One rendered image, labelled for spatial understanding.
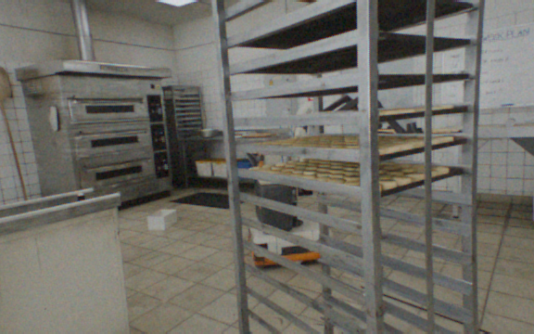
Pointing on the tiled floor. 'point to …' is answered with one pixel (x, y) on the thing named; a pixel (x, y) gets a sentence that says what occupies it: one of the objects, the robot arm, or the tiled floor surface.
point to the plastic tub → (162, 219)
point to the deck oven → (98, 129)
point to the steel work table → (223, 143)
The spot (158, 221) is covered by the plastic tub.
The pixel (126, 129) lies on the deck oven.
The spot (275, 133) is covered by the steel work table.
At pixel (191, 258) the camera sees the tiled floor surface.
